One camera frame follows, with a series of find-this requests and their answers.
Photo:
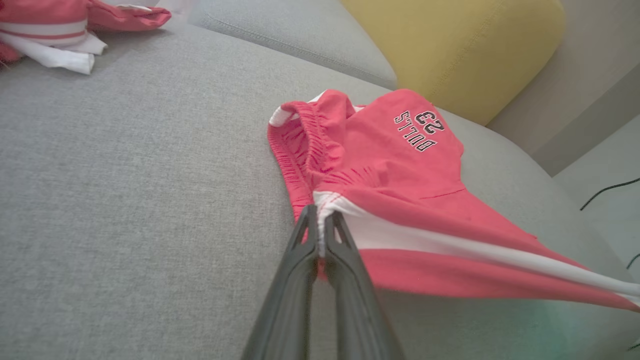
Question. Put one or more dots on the red jersey with white trim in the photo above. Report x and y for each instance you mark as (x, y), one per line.
(55, 20)

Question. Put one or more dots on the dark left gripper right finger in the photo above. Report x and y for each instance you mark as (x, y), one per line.
(355, 310)

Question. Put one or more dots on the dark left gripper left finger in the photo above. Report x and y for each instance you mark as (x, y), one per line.
(290, 300)

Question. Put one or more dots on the yellow cushion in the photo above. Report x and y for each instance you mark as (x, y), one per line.
(450, 50)

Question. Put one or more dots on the grey sofa seat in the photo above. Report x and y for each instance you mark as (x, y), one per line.
(125, 200)

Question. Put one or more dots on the grey sofa armrest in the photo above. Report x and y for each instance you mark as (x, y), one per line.
(590, 75)

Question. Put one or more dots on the red shorts with white stripe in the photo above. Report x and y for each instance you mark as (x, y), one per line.
(400, 210)

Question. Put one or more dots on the grey sofa cushion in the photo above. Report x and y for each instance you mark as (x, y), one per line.
(290, 35)

